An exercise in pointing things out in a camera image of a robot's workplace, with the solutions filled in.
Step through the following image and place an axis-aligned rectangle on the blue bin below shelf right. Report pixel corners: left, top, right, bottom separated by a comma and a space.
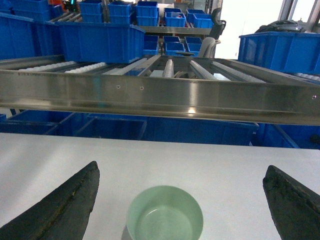
251, 123, 320, 150

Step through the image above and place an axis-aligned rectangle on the blue bin below shelf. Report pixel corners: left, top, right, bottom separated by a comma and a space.
87, 113, 259, 146
251, 123, 320, 150
0, 110, 75, 136

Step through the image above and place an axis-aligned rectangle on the blue bin below shelf centre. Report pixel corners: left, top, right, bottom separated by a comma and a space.
87, 113, 259, 146

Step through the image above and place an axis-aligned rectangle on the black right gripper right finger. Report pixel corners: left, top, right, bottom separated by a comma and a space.
262, 165, 320, 240

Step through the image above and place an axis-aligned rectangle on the blue bin at far left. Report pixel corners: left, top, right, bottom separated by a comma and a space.
0, 13, 63, 60

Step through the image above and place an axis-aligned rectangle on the grey office chair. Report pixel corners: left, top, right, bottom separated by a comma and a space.
198, 7, 227, 58

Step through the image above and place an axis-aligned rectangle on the stainless steel roller shelf rack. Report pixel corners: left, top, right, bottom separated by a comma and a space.
0, 55, 320, 126

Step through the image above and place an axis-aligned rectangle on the blue bin at right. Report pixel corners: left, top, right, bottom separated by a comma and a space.
238, 31, 320, 75

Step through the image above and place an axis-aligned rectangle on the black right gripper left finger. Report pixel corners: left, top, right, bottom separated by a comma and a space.
0, 161, 100, 240

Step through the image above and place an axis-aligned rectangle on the blue bin below shelf left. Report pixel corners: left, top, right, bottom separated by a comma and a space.
0, 110, 75, 136

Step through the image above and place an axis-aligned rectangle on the green ceramic bowl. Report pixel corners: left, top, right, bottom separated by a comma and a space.
126, 185, 204, 240

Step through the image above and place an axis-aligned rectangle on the large blue bin on shelf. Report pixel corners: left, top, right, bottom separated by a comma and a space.
56, 22, 145, 64

